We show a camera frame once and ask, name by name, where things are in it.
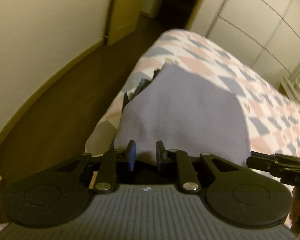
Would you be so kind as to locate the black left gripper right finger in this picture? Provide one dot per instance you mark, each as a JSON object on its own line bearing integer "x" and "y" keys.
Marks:
{"x": 234, "y": 194}

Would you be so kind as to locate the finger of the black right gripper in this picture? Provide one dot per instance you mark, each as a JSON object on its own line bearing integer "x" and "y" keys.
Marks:
{"x": 264, "y": 162}

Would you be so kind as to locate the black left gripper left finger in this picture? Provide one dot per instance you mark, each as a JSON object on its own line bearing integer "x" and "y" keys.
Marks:
{"x": 61, "y": 193}

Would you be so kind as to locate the grey fleece garment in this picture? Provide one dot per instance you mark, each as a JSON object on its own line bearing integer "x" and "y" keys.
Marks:
{"x": 186, "y": 112}

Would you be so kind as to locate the folded clothes stack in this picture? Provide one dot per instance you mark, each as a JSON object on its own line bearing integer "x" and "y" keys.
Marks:
{"x": 135, "y": 84}

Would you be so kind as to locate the checkered pink grey quilt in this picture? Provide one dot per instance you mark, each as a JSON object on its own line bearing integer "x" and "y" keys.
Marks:
{"x": 273, "y": 121}

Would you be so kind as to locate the white wardrobe doors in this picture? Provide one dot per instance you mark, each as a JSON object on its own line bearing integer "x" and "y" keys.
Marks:
{"x": 263, "y": 34}

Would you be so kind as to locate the wooden door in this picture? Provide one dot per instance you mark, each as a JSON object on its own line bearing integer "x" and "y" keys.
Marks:
{"x": 123, "y": 17}

